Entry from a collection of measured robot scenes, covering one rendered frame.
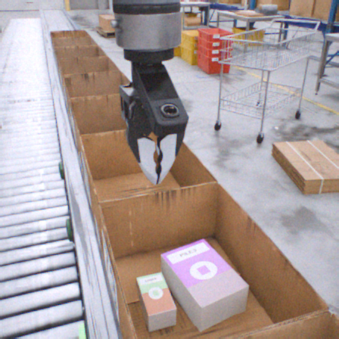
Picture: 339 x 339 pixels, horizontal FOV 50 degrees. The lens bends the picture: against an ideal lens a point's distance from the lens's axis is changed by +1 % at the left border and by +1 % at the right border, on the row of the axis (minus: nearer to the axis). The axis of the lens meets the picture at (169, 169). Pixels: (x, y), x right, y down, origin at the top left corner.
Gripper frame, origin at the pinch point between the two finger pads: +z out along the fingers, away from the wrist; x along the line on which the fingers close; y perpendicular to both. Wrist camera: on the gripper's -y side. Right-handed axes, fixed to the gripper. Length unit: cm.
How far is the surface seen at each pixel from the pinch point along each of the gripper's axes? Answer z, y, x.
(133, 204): 16.6, 18.6, -0.2
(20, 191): 45, 85, 28
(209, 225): 27.3, 17.6, -19.4
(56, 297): 45, 26, 20
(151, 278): 26.6, 5.2, 0.3
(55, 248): 45, 46, 19
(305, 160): 108, 161, -181
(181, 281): 24.4, 0.2, -4.2
